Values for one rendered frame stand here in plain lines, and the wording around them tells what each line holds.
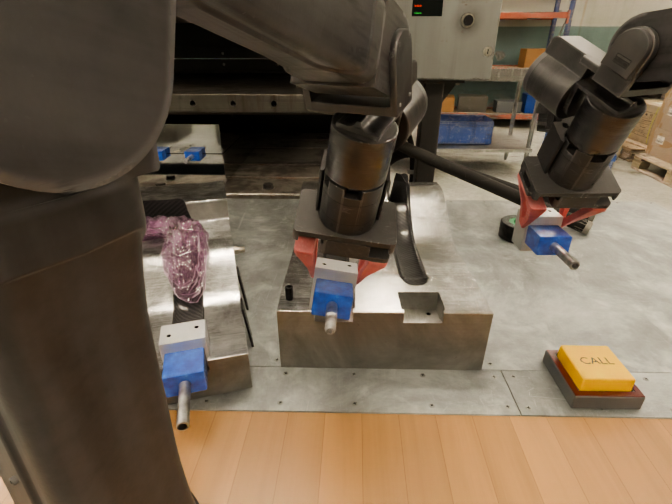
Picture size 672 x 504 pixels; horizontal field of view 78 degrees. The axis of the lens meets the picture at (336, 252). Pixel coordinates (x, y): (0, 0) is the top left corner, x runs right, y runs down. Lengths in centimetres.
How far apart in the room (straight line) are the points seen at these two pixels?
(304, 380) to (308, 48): 40
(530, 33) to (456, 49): 603
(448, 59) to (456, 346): 93
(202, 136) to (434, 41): 70
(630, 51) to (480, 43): 87
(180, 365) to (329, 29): 37
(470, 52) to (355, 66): 106
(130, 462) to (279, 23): 19
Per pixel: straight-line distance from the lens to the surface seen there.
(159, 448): 21
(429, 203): 75
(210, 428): 52
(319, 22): 24
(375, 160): 35
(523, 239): 65
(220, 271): 63
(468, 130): 428
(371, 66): 29
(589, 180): 57
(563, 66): 56
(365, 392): 53
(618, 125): 52
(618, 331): 74
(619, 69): 49
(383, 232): 41
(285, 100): 124
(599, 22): 760
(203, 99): 129
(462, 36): 131
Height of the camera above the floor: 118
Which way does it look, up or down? 28 degrees down
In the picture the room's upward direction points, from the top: straight up
